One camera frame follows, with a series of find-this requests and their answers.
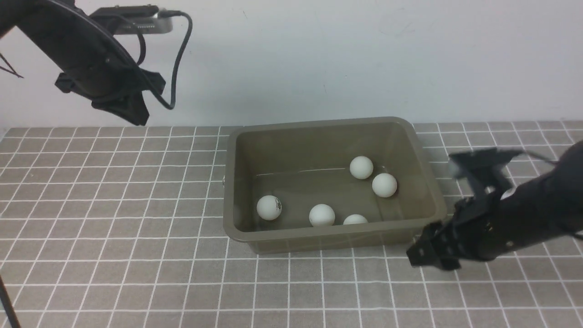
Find grey checked tablecloth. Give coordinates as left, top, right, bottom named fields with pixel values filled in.
left=0, top=127, right=582, bottom=328

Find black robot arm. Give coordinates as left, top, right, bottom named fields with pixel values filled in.
left=406, top=142, right=583, bottom=271
left=0, top=0, right=166, bottom=125

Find white ball with logo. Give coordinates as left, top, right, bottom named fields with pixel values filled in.
left=256, top=195, right=282, bottom=221

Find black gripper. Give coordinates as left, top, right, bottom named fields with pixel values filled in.
left=406, top=199, right=506, bottom=269
left=55, top=59, right=166, bottom=126

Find olive green plastic bin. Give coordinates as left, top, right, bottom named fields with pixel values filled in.
left=223, top=117, right=447, bottom=255

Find black camera cable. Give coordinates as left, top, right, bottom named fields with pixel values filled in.
left=46, top=0, right=193, bottom=110

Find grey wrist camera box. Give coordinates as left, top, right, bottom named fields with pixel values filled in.
left=89, top=5, right=173, bottom=35

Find white table-tennis ball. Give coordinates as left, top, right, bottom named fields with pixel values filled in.
left=343, top=214, right=368, bottom=226
left=308, top=204, right=335, bottom=227
left=371, top=173, right=398, bottom=198
left=349, top=156, right=373, bottom=180

